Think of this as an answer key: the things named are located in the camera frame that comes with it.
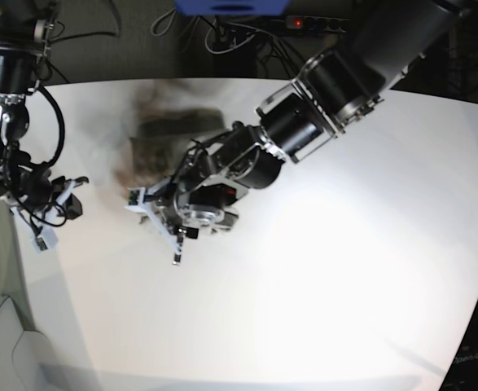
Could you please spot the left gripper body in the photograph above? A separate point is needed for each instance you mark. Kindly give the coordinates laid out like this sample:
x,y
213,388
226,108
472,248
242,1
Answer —
x,y
181,217

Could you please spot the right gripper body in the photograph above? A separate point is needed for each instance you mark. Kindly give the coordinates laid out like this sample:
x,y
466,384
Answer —
x,y
60,207

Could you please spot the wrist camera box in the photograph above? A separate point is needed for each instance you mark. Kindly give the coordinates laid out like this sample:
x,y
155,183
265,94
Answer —
x,y
135,198
46,240

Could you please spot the grey side cabinet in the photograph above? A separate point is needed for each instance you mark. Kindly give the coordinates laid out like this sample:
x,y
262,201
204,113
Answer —
x,y
20,368

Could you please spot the light grey t-shirt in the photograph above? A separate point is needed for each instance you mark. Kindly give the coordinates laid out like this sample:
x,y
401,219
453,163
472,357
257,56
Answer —
x,y
167,120

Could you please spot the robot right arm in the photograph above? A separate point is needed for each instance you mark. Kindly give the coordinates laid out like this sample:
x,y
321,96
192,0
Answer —
x,y
27,33

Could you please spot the blue box overhead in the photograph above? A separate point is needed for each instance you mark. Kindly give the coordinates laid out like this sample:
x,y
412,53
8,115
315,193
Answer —
x,y
231,7

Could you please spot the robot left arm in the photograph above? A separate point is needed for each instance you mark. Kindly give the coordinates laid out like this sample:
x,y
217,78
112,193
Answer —
x,y
334,88

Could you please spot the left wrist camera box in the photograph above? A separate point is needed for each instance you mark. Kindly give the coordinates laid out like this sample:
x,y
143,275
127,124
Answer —
x,y
135,198

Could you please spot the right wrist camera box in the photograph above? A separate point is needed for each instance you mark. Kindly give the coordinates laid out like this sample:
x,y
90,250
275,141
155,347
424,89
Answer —
x,y
46,240

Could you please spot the black power strip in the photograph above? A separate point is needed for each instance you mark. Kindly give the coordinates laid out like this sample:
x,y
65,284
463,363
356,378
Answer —
x,y
316,24

